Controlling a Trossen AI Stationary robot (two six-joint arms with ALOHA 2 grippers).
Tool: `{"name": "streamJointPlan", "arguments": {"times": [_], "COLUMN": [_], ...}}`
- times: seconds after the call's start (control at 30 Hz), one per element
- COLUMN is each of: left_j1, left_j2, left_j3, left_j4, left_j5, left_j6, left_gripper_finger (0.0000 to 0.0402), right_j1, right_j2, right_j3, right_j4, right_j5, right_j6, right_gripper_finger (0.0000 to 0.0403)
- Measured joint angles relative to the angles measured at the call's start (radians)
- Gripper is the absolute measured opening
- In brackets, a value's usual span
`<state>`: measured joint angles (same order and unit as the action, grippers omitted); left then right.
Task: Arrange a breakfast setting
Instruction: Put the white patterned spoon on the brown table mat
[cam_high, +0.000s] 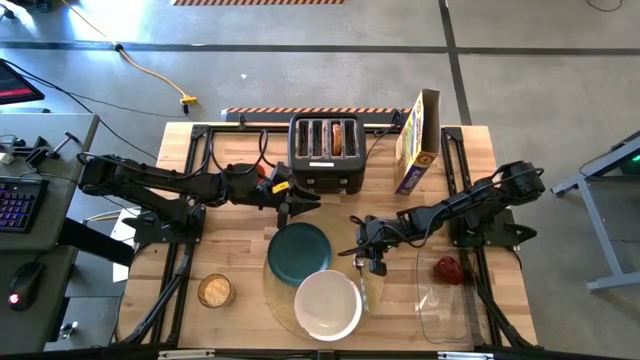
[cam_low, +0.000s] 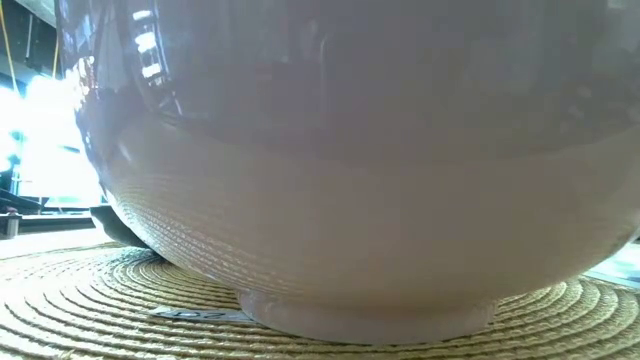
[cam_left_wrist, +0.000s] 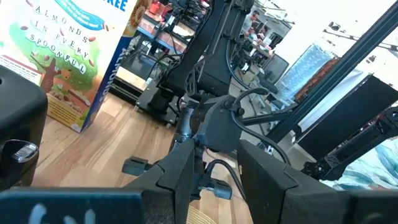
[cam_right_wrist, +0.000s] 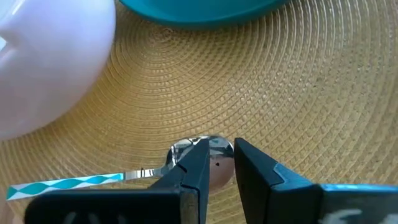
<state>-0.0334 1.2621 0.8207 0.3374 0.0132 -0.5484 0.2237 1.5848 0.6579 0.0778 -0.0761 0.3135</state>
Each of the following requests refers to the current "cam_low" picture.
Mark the large white ceramic bowl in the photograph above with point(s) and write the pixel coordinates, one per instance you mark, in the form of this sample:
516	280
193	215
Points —
350	200

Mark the white printed label sticker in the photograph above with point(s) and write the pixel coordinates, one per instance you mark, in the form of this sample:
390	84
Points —
200	314

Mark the round woven straw placemat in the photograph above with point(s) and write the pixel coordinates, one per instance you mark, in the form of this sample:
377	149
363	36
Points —
100	325

